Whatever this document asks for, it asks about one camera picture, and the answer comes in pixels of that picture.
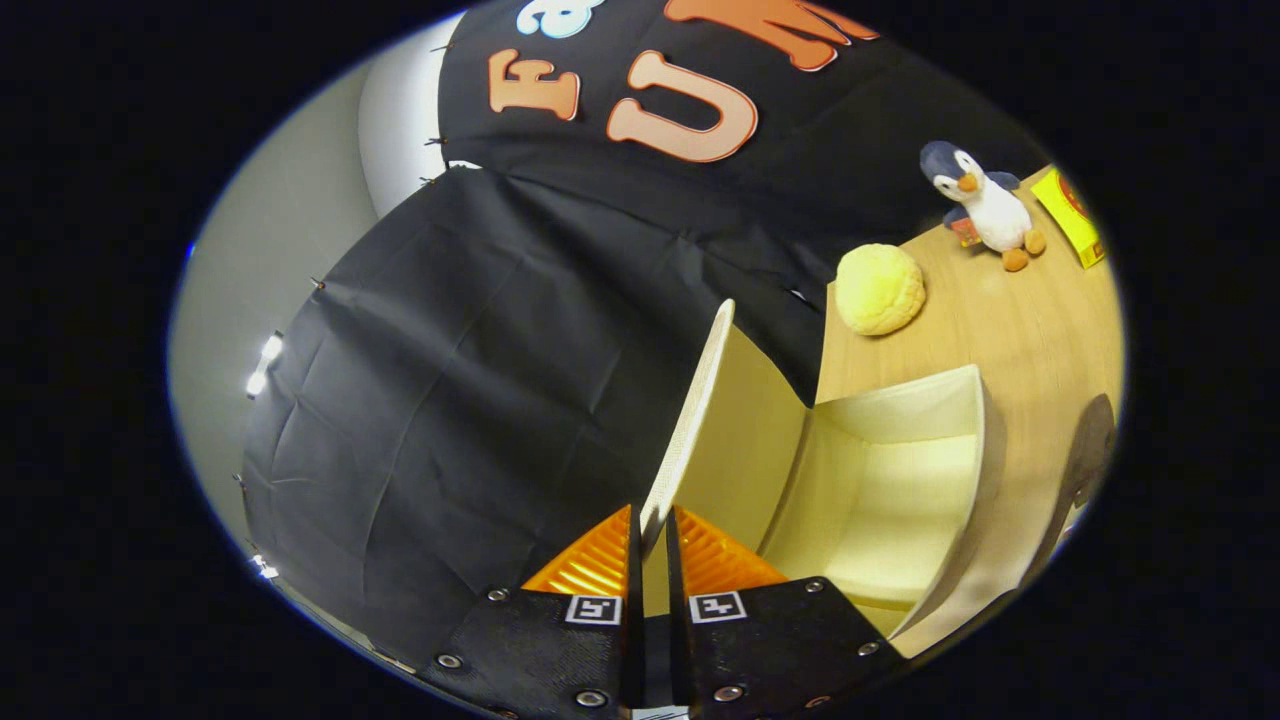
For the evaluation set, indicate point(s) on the cream storage box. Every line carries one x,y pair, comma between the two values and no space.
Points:
880,500

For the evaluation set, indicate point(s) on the brown fuzzy shoe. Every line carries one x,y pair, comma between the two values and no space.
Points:
1082,460

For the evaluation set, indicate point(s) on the yellow bun plush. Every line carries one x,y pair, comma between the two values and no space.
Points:
880,290

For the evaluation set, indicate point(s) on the penguin plush toy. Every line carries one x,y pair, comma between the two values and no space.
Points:
995,215

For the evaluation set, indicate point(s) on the yellow book with red label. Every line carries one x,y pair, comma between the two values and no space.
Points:
1072,215

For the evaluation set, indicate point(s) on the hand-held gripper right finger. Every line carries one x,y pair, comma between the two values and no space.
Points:
676,600

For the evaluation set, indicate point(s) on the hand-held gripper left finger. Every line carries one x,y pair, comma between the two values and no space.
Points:
632,600

